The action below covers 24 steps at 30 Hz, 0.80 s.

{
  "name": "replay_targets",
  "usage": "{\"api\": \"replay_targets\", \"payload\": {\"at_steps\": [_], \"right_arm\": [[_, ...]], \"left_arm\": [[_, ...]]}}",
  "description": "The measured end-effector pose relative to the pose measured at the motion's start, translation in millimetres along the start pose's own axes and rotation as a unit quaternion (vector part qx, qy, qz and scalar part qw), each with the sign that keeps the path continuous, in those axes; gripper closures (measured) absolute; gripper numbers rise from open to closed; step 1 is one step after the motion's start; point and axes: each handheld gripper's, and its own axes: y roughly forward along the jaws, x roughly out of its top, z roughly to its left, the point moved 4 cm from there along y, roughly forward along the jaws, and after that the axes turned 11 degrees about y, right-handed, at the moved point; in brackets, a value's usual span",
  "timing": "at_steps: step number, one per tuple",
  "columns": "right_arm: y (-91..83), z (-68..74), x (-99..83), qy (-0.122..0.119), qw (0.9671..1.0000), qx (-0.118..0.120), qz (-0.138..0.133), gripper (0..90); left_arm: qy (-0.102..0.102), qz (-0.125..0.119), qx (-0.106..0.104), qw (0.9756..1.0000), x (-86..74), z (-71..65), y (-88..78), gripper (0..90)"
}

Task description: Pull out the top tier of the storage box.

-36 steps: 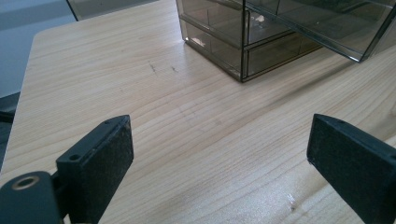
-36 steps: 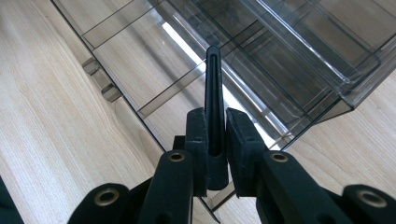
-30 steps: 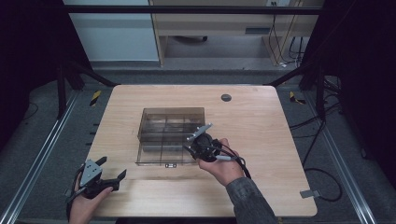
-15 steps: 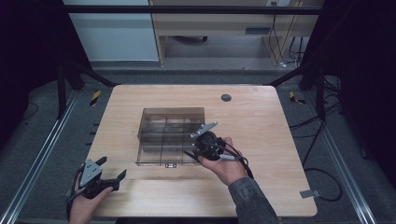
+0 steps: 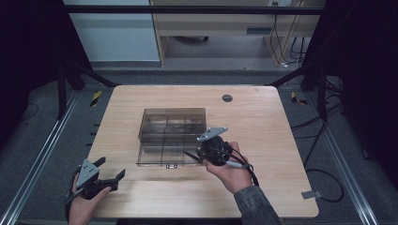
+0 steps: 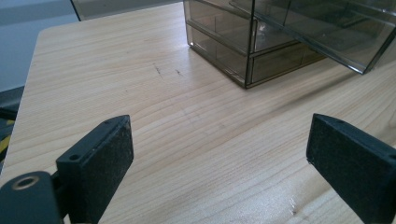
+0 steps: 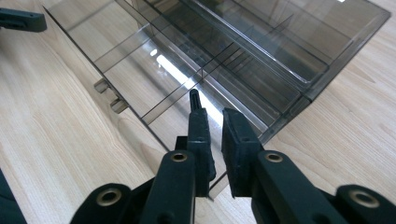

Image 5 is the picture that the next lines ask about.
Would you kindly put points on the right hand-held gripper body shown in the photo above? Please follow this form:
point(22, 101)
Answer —
point(214, 150)

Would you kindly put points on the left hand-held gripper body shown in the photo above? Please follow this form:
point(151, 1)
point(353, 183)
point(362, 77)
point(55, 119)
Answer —
point(87, 172)

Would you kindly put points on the smoky transparent drawer organizer box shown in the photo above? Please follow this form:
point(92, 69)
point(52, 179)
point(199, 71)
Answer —
point(172, 114)

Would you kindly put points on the person's right hand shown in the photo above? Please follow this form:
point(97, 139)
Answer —
point(233, 178)

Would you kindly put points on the person's left hand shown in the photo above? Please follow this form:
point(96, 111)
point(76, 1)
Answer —
point(81, 212)

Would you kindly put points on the grey round table grommet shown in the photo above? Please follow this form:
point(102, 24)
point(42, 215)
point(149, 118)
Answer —
point(227, 98)

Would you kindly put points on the yellow black hazard tape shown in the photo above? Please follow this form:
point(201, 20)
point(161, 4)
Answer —
point(95, 98)
point(296, 99)

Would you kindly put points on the grey tape strip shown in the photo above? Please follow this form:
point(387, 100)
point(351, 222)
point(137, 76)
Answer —
point(311, 194)

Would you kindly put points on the light wooden desk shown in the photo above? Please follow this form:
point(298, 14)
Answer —
point(219, 23)

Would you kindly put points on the white cabinet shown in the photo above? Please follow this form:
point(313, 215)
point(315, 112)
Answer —
point(115, 34)

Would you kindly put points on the black curtain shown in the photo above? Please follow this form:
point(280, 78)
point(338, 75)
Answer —
point(28, 47)
point(366, 78)

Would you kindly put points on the aluminium floor rail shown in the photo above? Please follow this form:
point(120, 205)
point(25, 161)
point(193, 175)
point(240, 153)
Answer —
point(344, 175)
point(37, 165)

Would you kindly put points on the black metal frame stand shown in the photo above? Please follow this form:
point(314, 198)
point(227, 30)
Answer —
point(62, 93)
point(322, 93)

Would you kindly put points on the black horizontal frame bar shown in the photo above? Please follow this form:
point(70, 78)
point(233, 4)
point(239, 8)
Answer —
point(187, 9)

